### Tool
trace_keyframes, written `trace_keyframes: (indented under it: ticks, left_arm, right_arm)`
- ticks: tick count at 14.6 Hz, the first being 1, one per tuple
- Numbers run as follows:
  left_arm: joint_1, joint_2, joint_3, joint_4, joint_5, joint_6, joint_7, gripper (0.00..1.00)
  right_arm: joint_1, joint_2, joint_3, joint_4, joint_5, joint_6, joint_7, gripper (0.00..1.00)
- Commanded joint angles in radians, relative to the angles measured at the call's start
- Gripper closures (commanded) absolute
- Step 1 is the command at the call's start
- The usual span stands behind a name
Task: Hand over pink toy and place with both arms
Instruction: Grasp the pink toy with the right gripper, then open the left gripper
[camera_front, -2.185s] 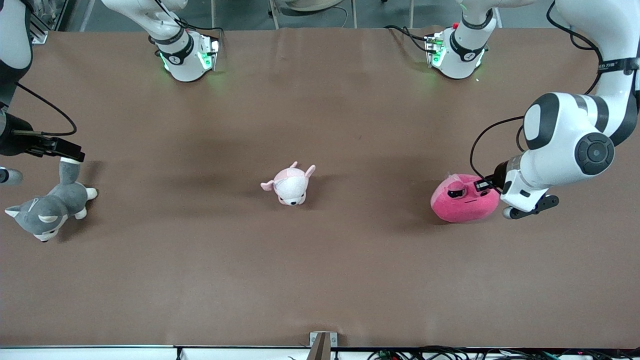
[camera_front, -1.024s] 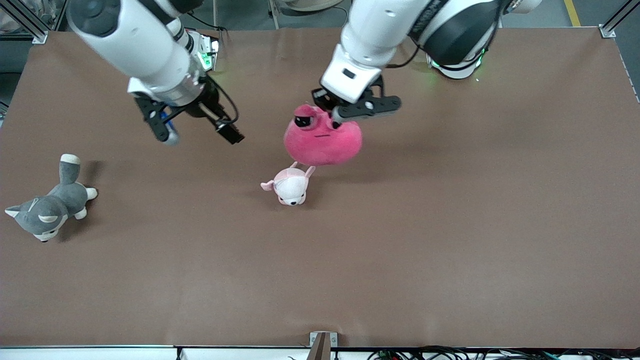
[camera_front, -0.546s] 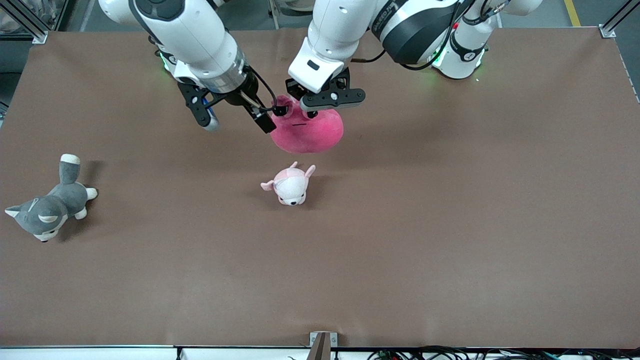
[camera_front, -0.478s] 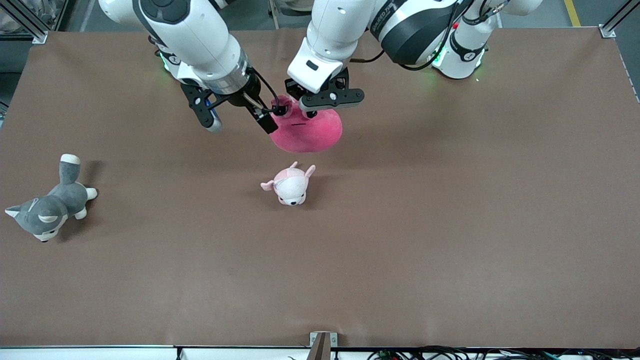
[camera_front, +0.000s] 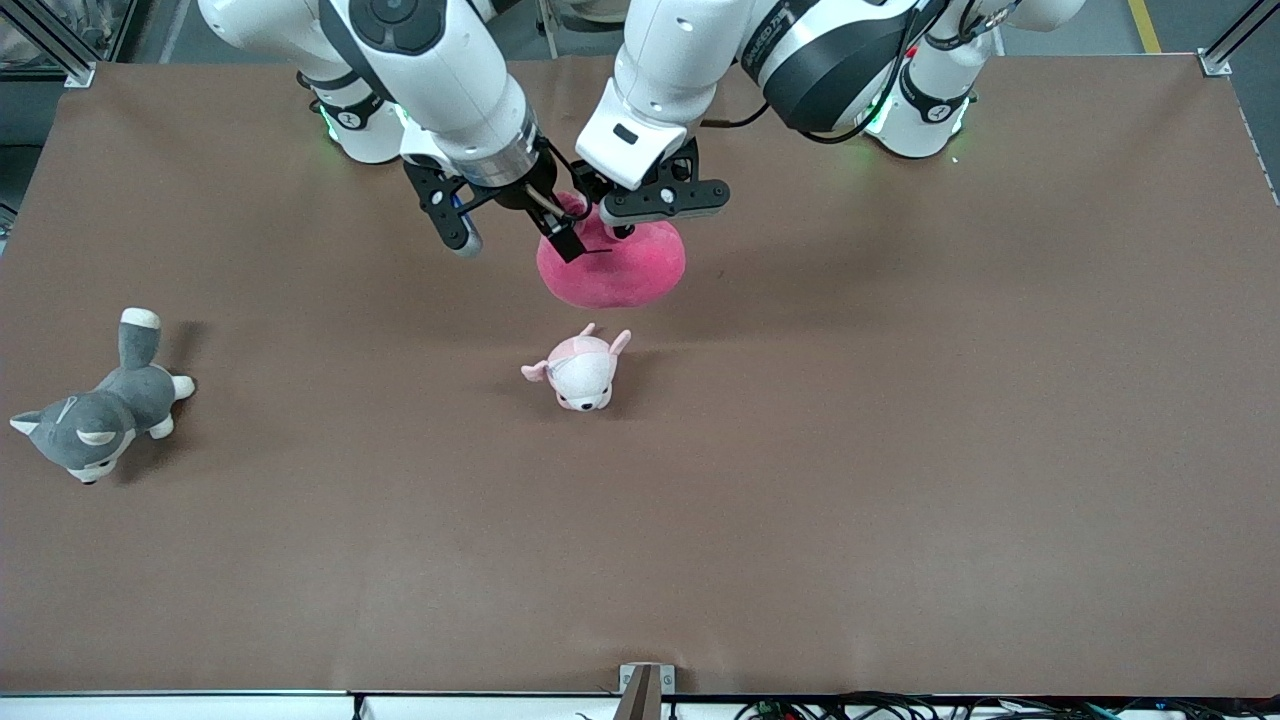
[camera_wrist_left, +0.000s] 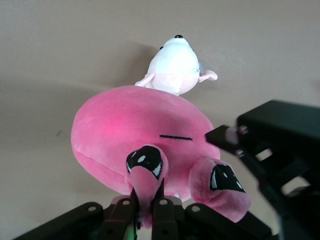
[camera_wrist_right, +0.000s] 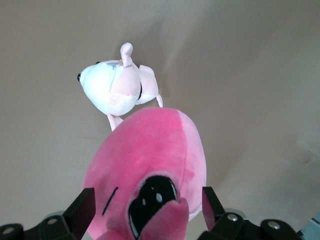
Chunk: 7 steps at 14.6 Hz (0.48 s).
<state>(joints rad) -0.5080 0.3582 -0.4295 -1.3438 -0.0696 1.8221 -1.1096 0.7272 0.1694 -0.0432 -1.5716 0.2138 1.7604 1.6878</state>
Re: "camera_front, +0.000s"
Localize black cable bundle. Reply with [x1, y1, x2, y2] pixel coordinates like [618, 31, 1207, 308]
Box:
[735, 692, 1280, 720]

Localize pink round plush toy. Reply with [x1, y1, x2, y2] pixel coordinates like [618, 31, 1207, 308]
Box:
[536, 192, 688, 309]

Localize grey husky plush toy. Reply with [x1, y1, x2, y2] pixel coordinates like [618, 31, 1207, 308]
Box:
[9, 307, 197, 486]

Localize aluminium frame post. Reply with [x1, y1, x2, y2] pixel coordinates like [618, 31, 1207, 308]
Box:
[1200, 0, 1280, 76]
[0, 0, 98, 89]

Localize pink white puppy plush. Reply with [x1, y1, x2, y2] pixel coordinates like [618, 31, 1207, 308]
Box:
[520, 322, 633, 413]

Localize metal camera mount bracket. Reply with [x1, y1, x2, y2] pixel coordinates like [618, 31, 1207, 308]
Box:
[612, 663, 676, 720]

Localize white table edge rail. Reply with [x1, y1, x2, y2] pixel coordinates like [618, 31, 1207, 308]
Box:
[0, 690, 1280, 720]

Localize white stand with metal legs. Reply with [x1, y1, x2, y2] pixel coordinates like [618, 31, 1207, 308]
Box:
[538, 0, 633, 33]

